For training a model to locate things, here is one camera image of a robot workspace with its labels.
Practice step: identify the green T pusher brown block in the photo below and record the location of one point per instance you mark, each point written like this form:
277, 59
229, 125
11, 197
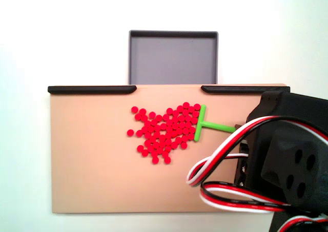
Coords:
217, 126

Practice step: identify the heap of red granules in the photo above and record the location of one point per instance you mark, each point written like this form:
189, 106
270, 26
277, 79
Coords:
166, 129

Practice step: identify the grey shallow container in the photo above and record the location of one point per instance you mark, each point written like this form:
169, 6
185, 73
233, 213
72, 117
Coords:
174, 60

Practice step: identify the red cylindrical granule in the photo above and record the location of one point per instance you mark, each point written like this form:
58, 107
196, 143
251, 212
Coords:
138, 116
140, 148
134, 109
145, 153
139, 133
130, 132
142, 111
155, 160

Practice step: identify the beige flat board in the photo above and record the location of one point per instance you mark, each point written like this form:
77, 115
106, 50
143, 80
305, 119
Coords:
89, 152

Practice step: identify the black edge rail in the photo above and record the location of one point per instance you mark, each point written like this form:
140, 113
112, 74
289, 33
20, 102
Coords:
89, 89
230, 89

